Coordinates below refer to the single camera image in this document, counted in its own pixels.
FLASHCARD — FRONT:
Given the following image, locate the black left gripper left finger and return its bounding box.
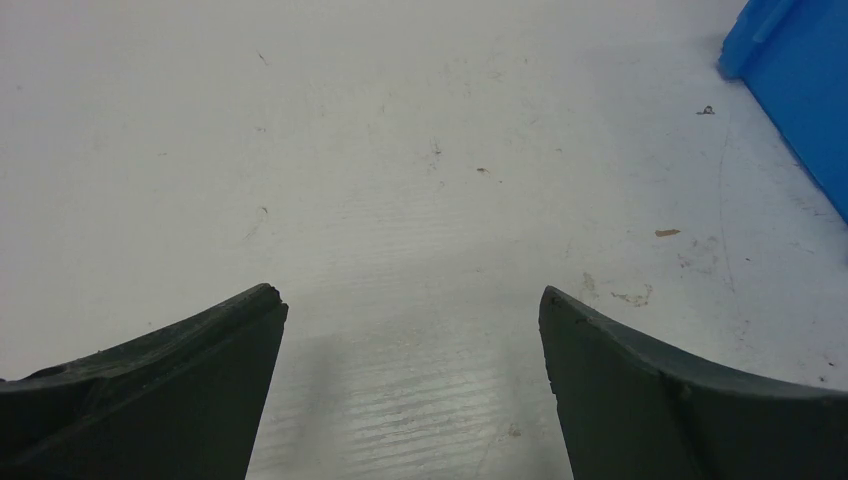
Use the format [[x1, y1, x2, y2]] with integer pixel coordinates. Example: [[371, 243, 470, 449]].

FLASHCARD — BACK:
[[1, 284, 288, 479]]

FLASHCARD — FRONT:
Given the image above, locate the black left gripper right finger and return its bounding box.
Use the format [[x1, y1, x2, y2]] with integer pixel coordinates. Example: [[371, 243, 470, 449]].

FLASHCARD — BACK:
[[539, 286, 847, 479]]

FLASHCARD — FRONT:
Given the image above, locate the blue plastic bin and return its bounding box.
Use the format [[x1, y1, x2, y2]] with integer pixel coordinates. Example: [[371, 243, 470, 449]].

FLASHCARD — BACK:
[[718, 0, 847, 217]]

